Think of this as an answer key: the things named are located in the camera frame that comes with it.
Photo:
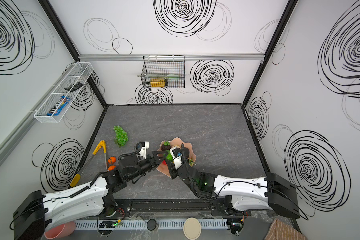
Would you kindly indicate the black wire wall basket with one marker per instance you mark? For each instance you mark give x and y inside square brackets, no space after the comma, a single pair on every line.
[170,67]

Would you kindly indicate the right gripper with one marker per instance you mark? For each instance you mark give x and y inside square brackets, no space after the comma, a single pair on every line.
[172,167]

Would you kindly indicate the green fake grapes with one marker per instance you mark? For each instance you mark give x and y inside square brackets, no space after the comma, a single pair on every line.
[121,136]

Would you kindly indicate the white cable duct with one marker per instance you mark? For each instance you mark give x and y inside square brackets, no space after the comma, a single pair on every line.
[93,225]

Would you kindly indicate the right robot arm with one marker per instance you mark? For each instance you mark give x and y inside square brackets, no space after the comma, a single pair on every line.
[272,192]

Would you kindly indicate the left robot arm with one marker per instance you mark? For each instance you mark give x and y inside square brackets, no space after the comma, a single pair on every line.
[40,212]

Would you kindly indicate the cream round lid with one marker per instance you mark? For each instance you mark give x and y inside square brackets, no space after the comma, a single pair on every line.
[192,229]

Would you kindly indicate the pink scalloped fruit bowl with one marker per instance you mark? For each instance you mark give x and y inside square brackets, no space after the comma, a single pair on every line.
[163,167]

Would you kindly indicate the dark fake mangosteen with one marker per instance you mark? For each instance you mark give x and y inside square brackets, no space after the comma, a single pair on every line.
[166,146]

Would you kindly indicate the blue candy packet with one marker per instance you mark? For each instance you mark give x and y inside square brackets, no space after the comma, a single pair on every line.
[59,106]

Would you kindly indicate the black round cap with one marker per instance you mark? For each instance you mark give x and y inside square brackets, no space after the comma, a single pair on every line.
[152,224]

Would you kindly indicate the green fake lime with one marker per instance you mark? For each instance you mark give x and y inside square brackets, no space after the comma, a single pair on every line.
[169,157]

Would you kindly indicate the striped brown cloth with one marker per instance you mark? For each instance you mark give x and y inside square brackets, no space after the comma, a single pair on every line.
[281,231]

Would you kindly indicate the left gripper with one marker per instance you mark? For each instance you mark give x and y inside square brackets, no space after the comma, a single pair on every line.
[154,159]

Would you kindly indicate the black remote control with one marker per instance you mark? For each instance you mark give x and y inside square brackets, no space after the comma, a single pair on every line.
[74,87]

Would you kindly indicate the yellow kitchen tongs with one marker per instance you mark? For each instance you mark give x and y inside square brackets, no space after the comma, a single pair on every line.
[77,177]

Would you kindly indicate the pink plastic cup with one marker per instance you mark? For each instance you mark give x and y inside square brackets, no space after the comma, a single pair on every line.
[60,231]

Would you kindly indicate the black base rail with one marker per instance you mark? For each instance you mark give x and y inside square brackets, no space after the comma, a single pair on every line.
[217,208]

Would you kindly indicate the yellow sponge in basket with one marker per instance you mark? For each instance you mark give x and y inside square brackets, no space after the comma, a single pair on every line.
[158,82]

